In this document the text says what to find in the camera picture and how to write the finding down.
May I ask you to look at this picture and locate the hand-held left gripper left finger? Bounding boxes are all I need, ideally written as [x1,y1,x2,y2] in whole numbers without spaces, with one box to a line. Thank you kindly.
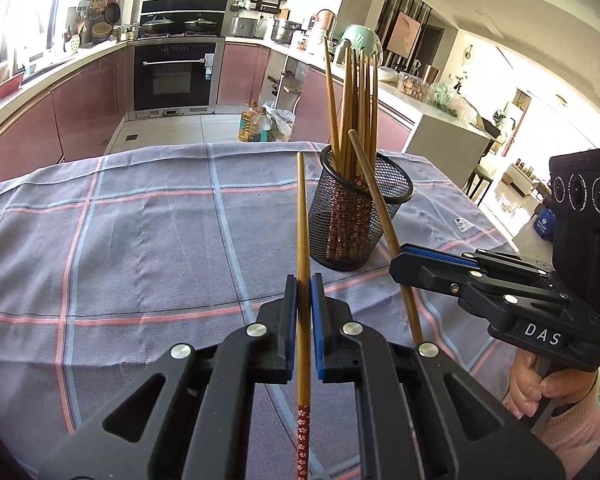
[37,274,301,480]

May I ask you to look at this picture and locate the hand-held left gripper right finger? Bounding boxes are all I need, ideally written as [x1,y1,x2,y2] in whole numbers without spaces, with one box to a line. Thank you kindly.
[307,273,568,480]

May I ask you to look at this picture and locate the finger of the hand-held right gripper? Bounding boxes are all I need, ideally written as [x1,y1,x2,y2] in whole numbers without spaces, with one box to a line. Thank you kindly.
[389,252,572,312]
[401,242,552,282]

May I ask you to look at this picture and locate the red-patterned wooden chopstick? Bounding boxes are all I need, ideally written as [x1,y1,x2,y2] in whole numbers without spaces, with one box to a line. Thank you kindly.
[347,129,425,347]
[294,152,313,480]

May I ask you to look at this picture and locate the black mesh holder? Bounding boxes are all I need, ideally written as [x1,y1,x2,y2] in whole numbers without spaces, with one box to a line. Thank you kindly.
[307,142,415,272]

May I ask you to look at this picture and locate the bunch of wooden chopsticks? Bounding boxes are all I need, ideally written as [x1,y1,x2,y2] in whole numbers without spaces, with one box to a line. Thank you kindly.
[316,36,383,263]

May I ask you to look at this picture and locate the person's right forearm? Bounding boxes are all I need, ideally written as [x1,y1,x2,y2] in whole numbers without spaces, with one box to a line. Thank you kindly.
[529,365,600,480]

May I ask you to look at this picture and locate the hanging kitchen utensils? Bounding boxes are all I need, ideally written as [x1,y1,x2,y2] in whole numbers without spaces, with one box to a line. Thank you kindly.
[69,0,124,44]

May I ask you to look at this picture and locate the person's right hand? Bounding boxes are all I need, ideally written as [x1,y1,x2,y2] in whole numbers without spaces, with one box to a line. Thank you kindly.
[502,344,599,422]

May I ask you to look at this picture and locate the dark chair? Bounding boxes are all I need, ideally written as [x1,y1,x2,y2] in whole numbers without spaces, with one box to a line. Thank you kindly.
[462,120,501,206]

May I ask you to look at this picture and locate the bag of green vegetables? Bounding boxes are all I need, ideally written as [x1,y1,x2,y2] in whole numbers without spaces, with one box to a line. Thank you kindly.
[429,82,481,126]

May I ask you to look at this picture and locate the clear food container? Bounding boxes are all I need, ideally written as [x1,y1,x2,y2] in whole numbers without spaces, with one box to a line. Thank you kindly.
[397,72,431,101]

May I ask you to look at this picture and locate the grey plaid tablecloth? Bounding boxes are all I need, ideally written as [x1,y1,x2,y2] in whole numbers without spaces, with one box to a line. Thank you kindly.
[0,141,519,480]

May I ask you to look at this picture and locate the pink peninsula cabinets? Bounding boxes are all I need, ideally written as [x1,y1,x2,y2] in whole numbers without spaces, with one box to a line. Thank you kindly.
[289,67,414,154]

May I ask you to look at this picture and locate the plastic bags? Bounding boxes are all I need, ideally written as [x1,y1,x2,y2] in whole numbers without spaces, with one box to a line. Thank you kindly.
[267,107,296,142]

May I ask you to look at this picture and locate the yellow oil bottle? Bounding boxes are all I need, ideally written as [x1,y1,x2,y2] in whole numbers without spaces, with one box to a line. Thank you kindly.
[237,101,260,144]

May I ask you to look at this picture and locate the mint green appliance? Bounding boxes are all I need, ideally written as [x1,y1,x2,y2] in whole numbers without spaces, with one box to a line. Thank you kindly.
[339,23,384,59]

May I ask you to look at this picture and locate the pink cabinet beside oven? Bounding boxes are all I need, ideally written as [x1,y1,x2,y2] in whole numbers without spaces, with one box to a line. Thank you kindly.
[215,42,271,107]

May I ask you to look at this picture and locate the pink kettle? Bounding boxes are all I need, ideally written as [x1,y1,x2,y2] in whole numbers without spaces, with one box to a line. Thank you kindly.
[314,8,337,41]

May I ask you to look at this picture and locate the built-in black oven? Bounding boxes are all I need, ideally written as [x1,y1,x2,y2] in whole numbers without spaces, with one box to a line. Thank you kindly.
[132,40,219,112]

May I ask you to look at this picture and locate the large steel pot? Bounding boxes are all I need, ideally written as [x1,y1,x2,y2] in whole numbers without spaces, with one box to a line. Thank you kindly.
[270,18,301,45]

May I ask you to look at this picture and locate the pink cabinets under window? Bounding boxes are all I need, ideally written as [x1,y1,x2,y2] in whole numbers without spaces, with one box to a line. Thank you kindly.
[0,42,131,181]

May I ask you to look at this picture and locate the wok with glass lid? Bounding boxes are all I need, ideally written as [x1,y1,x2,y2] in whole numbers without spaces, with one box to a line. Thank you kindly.
[183,17,219,36]

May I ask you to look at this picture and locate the dark pot with lid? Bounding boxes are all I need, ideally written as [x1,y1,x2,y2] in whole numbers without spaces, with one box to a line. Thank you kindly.
[139,13,175,36]

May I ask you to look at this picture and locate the black range hood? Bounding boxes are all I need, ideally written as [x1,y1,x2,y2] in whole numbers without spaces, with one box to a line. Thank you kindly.
[140,0,230,39]

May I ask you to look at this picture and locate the red bowl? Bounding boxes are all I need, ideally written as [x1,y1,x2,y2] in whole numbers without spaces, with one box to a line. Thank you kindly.
[0,70,26,100]

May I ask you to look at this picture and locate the pink wall picture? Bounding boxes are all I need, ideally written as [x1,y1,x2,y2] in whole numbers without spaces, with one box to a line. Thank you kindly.
[384,9,422,54]

